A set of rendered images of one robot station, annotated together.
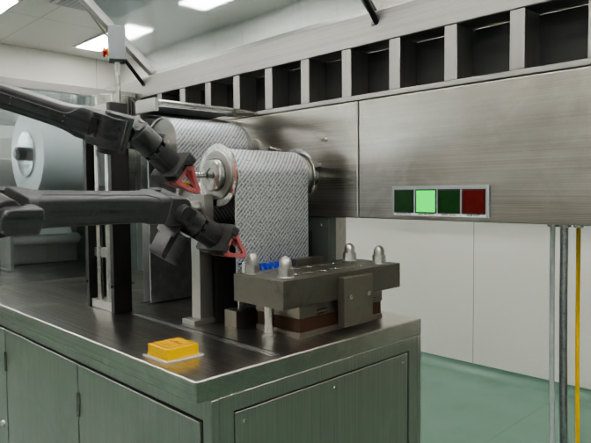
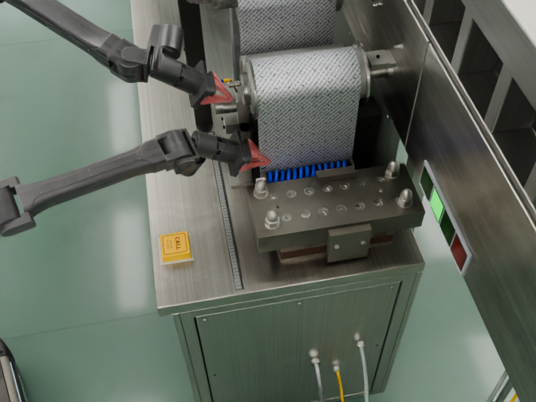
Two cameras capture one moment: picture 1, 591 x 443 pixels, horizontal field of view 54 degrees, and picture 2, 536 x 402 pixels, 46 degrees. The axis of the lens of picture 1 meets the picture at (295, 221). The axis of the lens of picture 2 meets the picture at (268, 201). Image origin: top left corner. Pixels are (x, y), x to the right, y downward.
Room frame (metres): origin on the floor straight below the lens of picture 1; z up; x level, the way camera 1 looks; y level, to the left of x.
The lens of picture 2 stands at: (0.47, -0.48, 2.19)
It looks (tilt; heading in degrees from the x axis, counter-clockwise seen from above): 51 degrees down; 35
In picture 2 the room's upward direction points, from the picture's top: 1 degrees counter-clockwise
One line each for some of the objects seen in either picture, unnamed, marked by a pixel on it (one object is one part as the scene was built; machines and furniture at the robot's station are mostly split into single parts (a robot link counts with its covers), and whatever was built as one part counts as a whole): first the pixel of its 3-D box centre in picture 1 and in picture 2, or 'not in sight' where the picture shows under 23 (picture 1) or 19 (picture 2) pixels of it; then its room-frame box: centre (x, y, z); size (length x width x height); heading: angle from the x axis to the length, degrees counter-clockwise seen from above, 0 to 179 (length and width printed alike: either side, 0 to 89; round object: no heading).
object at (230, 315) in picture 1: (275, 309); not in sight; (1.41, 0.05, 0.92); 0.28 x 0.04 x 0.04; 134
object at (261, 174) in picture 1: (225, 212); (290, 76); (1.54, 0.19, 1.16); 0.39 x 0.23 x 0.51; 44
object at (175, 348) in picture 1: (172, 349); (175, 246); (1.09, 0.24, 0.91); 0.07 x 0.07 x 0.02; 44
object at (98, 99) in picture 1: (113, 106); not in sight; (1.95, 0.61, 1.50); 0.14 x 0.14 x 0.06
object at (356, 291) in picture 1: (356, 299); (348, 244); (1.29, -0.14, 0.96); 0.10 x 0.03 x 0.11; 134
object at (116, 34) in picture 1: (113, 44); not in sight; (1.78, 0.55, 1.66); 0.07 x 0.07 x 0.10; 19
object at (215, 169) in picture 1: (214, 175); (246, 88); (1.35, 0.19, 1.25); 0.07 x 0.02 x 0.07; 44
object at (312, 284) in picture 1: (322, 280); (333, 206); (1.35, -0.06, 1.00); 0.40 x 0.16 x 0.06; 134
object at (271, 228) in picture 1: (273, 236); (307, 144); (1.40, 0.05, 1.10); 0.23 x 0.01 x 0.18; 134
